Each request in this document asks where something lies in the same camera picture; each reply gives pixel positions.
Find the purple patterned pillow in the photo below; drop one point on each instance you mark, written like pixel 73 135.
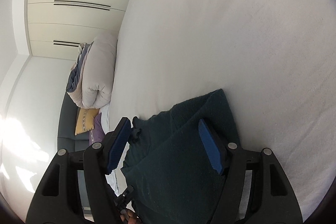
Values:
pixel 97 129

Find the grey padded headboard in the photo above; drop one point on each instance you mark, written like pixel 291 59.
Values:
pixel 68 124

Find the white pillow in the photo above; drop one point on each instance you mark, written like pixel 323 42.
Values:
pixel 105 116
pixel 113 179

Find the dark green towel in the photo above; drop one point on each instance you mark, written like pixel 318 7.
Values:
pixel 170 174

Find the folded beige duvet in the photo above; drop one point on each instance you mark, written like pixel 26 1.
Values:
pixel 97 69

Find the yellow patterned pillow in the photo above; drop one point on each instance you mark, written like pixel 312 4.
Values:
pixel 85 120

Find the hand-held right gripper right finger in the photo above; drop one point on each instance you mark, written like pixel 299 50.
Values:
pixel 210 148

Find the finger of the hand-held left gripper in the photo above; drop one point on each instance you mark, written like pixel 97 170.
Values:
pixel 136 133
pixel 124 196

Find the bed with white sheet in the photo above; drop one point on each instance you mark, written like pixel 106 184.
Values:
pixel 210 43

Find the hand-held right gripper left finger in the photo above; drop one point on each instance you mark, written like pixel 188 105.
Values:
pixel 118 145

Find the person's left hand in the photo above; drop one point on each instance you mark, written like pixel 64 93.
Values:
pixel 130 218

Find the cream wardrobe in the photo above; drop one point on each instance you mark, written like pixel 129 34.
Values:
pixel 73 24

